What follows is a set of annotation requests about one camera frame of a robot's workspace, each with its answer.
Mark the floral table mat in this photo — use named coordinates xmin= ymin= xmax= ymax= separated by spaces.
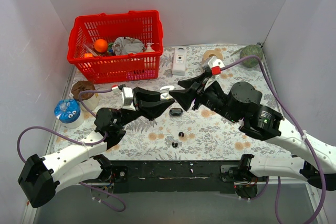
xmin=57 ymin=45 xmax=291 ymax=160

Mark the beige toilet paper roll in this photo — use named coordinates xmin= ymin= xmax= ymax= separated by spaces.
xmin=202 ymin=50 xmax=223 ymax=63

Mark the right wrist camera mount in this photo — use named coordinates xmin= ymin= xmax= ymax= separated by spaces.
xmin=201 ymin=56 xmax=225 ymax=90

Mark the white earbud charging case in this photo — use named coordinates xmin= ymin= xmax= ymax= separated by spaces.
xmin=160 ymin=85 xmax=175 ymax=101

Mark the orange fruit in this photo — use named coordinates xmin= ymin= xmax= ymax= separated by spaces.
xmin=93 ymin=39 xmax=108 ymax=53

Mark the clear plastic bag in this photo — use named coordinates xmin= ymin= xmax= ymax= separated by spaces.
xmin=82 ymin=43 xmax=101 ymax=57

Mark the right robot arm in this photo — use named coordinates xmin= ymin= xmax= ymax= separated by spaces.
xmin=169 ymin=74 xmax=335 ymax=191

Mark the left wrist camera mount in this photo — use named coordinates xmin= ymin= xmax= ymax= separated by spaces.
xmin=111 ymin=84 xmax=136 ymax=111

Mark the brown lid cream cup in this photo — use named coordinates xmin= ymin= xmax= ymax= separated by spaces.
xmin=71 ymin=80 xmax=100 ymax=112

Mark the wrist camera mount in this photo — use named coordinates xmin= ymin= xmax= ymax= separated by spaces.
xmin=111 ymin=84 xmax=136 ymax=111
xmin=201 ymin=56 xmax=225 ymax=90

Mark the blue lid white container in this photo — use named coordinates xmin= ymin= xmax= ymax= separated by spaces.
xmin=54 ymin=99 xmax=85 ymax=129

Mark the black base bar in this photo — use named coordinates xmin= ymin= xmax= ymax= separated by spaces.
xmin=88 ymin=161 xmax=262 ymax=198

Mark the green melon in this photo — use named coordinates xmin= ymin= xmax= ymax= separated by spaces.
xmin=239 ymin=44 xmax=264 ymax=68

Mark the white pump bottle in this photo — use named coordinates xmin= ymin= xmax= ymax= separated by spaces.
xmin=144 ymin=42 xmax=155 ymax=52

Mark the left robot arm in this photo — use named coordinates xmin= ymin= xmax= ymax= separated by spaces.
xmin=18 ymin=85 xmax=175 ymax=208

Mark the white rectangular box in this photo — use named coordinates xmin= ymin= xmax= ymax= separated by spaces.
xmin=172 ymin=47 xmax=187 ymax=76

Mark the orange small block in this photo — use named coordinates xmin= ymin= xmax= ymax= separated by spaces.
xmin=84 ymin=53 xmax=93 ymax=58

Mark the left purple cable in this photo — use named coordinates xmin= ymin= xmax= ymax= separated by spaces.
xmin=17 ymin=89 xmax=127 ymax=212

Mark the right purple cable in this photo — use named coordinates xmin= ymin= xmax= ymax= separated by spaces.
xmin=220 ymin=55 xmax=328 ymax=224

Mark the crumpled grey cloth bag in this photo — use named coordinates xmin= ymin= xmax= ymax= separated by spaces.
xmin=112 ymin=37 xmax=145 ymax=56

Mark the purple cable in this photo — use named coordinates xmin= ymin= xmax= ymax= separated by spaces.
xmin=220 ymin=55 xmax=328 ymax=224
xmin=17 ymin=89 xmax=127 ymax=212

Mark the red plastic shopping basket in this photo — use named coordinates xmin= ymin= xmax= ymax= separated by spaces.
xmin=67 ymin=10 xmax=163 ymax=84

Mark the black earbud charging case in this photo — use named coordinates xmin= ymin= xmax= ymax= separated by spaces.
xmin=169 ymin=108 xmax=183 ymax=116

